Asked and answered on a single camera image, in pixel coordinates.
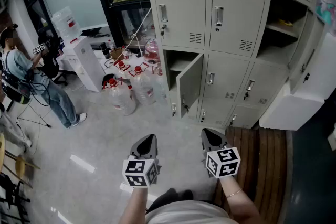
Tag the grey metal locker cabinet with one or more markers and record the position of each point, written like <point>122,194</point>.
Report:
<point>236,15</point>

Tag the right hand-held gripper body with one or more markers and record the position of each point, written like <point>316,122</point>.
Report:
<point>223,162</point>

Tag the black metal rack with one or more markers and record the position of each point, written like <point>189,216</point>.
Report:
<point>10,199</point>

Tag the brown wooden slat platform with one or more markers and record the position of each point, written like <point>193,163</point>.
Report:
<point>265,165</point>

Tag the black office chair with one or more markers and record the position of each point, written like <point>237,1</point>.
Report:
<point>51,68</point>

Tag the clear water jug red label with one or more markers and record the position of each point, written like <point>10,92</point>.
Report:
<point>65,25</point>

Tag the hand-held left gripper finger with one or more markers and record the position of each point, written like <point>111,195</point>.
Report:
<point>144,148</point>
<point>153,148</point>

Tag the white low platform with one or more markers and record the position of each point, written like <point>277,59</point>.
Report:
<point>135,58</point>

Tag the large white block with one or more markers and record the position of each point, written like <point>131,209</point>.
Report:
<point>288,110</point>

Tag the white bottle red cap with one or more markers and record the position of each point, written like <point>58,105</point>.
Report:
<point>125,54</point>

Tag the black flask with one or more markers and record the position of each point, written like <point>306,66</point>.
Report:
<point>105,51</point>

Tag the small yellow packet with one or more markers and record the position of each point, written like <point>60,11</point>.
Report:
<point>285,22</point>

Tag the black waste bin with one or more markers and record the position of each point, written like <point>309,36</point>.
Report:
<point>107,77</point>

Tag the white water dispenser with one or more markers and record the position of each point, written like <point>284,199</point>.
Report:
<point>84,65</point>

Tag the yellow wooden stool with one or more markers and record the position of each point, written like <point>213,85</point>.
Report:
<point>20,166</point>

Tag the brown paper bag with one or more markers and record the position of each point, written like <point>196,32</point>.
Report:
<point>116,53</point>

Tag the person's left forearm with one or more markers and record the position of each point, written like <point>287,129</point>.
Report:
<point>131,207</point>

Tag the person's black shoe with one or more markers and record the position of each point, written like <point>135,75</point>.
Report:
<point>187,194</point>
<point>169,192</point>

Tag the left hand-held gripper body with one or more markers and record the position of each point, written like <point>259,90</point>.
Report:
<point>141,173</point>

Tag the person's white shirt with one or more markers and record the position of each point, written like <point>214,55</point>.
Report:
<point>189,213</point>

